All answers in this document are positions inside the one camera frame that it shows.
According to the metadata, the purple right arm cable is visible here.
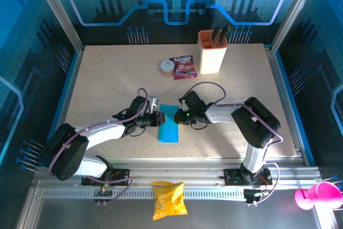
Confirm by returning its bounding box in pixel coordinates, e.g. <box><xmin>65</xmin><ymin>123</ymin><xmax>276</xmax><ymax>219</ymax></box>
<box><xmin>187</xmin><ymin>82</ymin><xmax>284</xmax><ymax>207</ymax></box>

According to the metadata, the purple candy bag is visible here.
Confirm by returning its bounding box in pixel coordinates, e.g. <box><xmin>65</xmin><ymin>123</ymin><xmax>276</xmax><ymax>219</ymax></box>
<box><xmin>169</xmin><ymin>54</ymin><xmax>198</xmax><ymax>80</ymax></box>

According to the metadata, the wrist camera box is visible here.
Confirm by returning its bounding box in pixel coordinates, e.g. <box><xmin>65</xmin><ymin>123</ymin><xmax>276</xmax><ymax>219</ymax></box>
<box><xmin>148</xmin><ymin>96</ymin><xmax>161</xmax><ymax>114</ymax></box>
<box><xmin>178</xmin><ymin>97</ymin><xmax>189</xmax><ymax>112</ymax></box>

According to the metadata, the beige knife block orange top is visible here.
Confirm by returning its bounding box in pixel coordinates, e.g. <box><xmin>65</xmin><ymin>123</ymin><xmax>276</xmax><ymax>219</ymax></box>
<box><xmin>197</xmin><ymin>30</ymin><xmax>228</xmax><ymax>75</ymax></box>

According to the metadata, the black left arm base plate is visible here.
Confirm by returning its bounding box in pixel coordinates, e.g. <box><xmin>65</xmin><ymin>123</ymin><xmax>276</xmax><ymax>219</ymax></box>
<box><xmin>81</xmin><ymin>168</ymin><xmax>131</xmax><ymax>187</ymax></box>

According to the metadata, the black knife handle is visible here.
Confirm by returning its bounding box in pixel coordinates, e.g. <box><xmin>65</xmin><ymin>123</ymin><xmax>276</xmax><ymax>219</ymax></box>
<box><xmin>212</xmin><ymin>26</ymin><xmax>221</xmax><ymax>47</ymax></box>
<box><xmin>219</xmin><ymin>24</ymin><xmax>233</xmax><ymax>46</ymax></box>

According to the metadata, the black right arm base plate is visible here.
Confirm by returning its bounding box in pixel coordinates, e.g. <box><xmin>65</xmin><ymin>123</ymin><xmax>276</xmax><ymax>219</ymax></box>
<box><xmin>223</xmin><ymin>168</ymin><xmax>273</xmax><ymax>186</ymax></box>

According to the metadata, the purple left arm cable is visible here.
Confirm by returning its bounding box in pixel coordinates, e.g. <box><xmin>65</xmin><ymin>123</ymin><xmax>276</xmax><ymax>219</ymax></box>
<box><xmin>47</xmin><ymin>87</ymin><xmax>150</xmax><ymax>206</ymax></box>

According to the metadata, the small black circuit board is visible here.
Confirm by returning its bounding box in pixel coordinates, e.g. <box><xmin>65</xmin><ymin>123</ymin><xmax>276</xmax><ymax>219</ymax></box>
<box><xmin>243</xmin><ymin>188</ymin><xmax>269</xmax><ymax>204</ymax></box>
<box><xmin>93</xmin><ymin>183</ymin><xmax>113</xmax><ymax>197</ymax></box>

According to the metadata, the blue paper sheet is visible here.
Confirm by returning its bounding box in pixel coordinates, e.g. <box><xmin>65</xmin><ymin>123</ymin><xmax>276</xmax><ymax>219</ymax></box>
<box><xmin>157</xmin><ymin>104</ymin><xmax>180</xmax><ymax>143</ymax></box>

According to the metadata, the slotted grey cable duct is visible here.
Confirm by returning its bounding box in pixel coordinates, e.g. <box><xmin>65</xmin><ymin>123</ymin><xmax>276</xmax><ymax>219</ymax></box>
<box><xmin>42</xmin><ymin>188</ymin><xmax>246</xmax><ymax>200</ymax></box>

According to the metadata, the pink plastic cup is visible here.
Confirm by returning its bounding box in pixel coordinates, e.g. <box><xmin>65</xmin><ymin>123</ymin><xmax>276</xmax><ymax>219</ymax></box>
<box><xmin>294</xmin><ymin>181</ymin><xmax>343</xmax><ymax>210</ymax></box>

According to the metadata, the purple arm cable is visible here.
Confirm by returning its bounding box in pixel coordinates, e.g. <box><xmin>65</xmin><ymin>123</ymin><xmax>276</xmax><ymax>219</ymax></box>
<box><xmin>187</xmin><ymin>82</ymin><xmax>284</xmax><ymax>207</ymax></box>
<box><xmin>47</xmin><ymin>87</ymin><xmax>150</xmax><ymax>206</ymax></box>

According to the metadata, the yellow chips bag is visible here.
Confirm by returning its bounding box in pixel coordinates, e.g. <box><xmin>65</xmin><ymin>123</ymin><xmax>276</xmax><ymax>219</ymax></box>
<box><xmin>151</xmin><ymin>181</ymin><xmax>188</xmax><ymax>221</ymax></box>

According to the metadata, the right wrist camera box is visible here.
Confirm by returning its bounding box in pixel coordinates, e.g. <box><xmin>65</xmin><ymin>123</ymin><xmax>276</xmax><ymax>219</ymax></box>
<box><xmin>178</xmin><ymin>97</ymin><xmax>189</xmax><ymax>112</ymax></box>

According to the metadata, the aluminium side rail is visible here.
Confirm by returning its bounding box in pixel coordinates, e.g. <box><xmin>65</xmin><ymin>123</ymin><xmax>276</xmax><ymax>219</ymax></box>
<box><xmin>264</xmin><ymin>44</ymin><xmax>309</xmax><ymax>167</ymax></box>

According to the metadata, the aluminium frame post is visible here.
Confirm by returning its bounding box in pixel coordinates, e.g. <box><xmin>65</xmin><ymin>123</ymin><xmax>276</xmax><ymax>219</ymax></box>
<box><xmin>270</xmin><ymin>0</ymin><xmax>323</xmax><ymax>54</ymax></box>
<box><xmin>29</xmin><ymin>0</ymin><xmax>85</xmax><ymax>54</ymax></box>

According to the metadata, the small pull-tab tin can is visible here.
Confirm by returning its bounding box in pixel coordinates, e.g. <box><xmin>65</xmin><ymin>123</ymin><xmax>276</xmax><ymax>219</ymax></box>
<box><xmin>160</xmin><ymin>60</ymin><xmax>176</xmax><ymax>79</ymax></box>

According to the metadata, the aluminium frame beam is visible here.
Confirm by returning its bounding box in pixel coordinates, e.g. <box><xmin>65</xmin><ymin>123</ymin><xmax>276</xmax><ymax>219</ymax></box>
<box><xmin>33</xmin><ymin>158</ymin><xmax>322</xmax><ymax>187</ymax></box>

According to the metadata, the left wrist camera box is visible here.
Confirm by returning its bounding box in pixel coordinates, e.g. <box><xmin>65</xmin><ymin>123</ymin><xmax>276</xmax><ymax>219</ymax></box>
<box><xmin>148</xmin><ymin>96</ymin><xmax>161</xmax><ymax>114</ymax></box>

